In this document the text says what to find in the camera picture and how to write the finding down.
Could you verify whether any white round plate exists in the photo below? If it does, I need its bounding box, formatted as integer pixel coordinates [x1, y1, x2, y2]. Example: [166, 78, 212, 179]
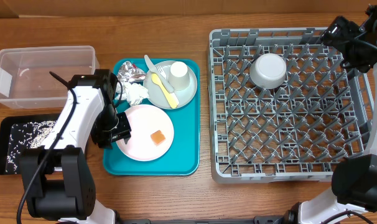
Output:
[116, 105, 174, 162]

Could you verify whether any white tissue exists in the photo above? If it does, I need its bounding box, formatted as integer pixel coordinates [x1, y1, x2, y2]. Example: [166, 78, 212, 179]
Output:
[114, 82, 149, 106]

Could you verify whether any orange food cube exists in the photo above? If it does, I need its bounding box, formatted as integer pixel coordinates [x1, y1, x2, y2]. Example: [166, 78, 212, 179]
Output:
[151, 130, 165, 146]

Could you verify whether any aluminium foil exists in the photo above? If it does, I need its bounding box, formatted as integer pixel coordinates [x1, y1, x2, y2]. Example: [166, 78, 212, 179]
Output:
[117, 61, 146, 83]

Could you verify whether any white rice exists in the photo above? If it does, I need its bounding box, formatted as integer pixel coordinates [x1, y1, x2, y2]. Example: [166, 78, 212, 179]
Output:
[6, 121, 56, 174]

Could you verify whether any white paper cup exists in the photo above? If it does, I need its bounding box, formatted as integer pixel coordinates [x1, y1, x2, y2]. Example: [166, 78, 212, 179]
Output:
[169, 62, 190, 91]

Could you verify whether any grey bowl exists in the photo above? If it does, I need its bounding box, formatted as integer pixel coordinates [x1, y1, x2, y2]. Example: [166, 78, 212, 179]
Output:
[249, 53, 287, 89]

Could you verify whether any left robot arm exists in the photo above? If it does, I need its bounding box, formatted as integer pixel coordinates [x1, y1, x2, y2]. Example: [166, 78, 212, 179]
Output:
[16, 69, 131, 223]

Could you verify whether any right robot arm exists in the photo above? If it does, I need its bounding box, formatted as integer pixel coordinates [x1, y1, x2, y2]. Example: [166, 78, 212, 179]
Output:
[277, 4, 377, 223]

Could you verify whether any black waste tray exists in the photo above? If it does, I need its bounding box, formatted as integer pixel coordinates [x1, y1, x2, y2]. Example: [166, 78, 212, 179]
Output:
[0, 113, 59, 175]

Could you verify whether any grey dishwasher rack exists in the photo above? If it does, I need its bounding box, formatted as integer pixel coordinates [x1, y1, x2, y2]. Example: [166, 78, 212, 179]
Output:
[208, 27, 373, 184]

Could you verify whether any teal serving tray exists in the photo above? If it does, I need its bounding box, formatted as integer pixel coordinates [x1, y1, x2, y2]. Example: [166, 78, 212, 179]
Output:
[103, 58, 200, 175]

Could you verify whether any yellow plastic spoon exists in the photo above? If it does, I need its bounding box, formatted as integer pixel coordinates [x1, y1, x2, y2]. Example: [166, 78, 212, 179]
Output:
[151, 73, 178, 109]

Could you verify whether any grey round plate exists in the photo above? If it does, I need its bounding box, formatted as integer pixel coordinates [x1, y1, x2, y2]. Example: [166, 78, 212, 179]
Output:
[143, 59, 198, 110]

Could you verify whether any white plastic knife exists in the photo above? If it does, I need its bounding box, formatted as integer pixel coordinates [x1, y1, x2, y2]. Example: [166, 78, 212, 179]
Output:
[144, 55, 179, 105]

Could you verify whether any white plastic fork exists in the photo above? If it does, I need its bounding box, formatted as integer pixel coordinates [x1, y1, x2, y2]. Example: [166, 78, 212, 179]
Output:
[157, 66, 167, 79]

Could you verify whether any clear plastic bin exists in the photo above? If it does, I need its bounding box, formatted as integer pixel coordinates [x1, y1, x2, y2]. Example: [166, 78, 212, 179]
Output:
[0, 45, 100, 109]

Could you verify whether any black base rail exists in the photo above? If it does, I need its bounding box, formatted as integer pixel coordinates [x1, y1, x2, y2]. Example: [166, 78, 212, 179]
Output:
[116, 215, 298, 224]

